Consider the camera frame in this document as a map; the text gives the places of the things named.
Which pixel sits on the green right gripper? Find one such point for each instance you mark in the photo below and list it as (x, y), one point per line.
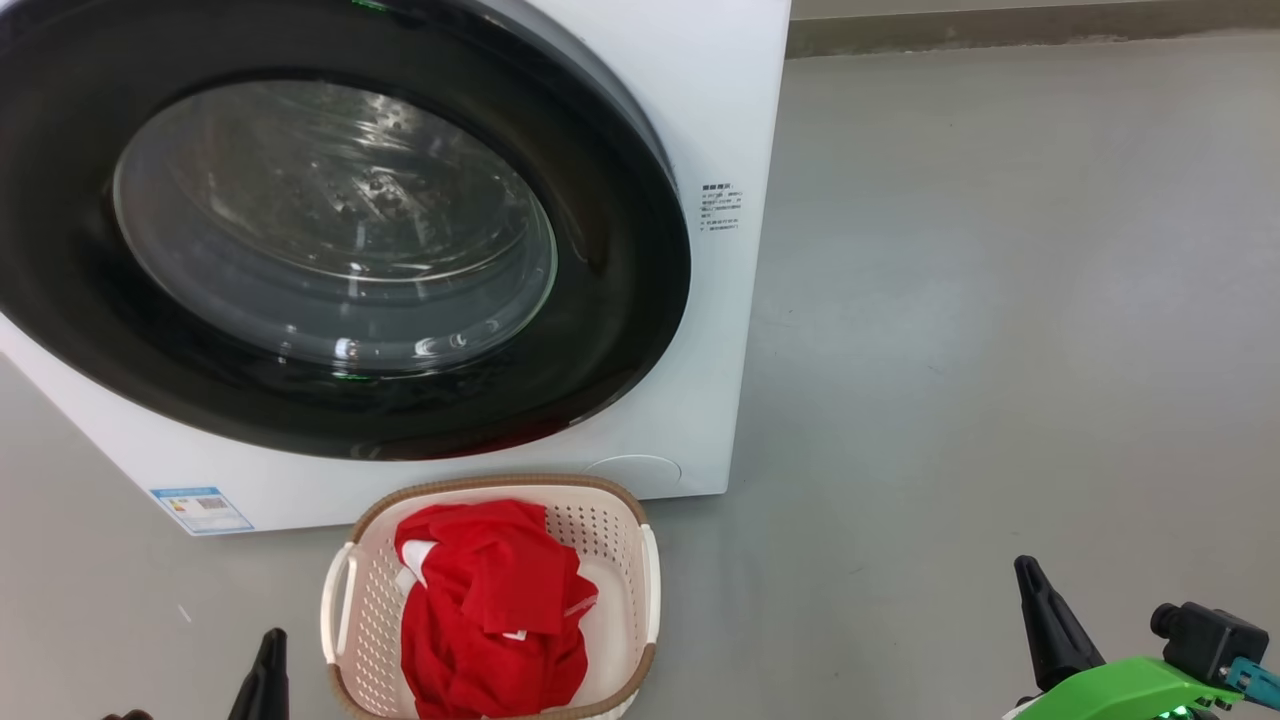
(1120, 695)

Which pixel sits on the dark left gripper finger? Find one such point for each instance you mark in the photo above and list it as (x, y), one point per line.
(265, 690)

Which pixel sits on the red and white garment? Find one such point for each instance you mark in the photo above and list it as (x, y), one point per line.
(480, 620)

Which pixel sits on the dark washing machine door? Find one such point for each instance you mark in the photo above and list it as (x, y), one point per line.
(630, 310)

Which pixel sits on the cream perforated laundry basket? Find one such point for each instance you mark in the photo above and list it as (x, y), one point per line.
(620, 600)

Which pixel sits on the white front-load washing machine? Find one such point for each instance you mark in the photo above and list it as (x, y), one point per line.
(720, 400)

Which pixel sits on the blue energy label sticker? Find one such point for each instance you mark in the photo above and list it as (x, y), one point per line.
(200, 510)

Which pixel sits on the round white filter cover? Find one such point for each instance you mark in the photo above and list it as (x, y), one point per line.
(635, 475)

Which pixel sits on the printed notice text label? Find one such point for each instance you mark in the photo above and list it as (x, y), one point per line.
(720, 208)

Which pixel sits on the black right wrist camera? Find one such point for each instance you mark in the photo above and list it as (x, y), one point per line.
(1210, 640)

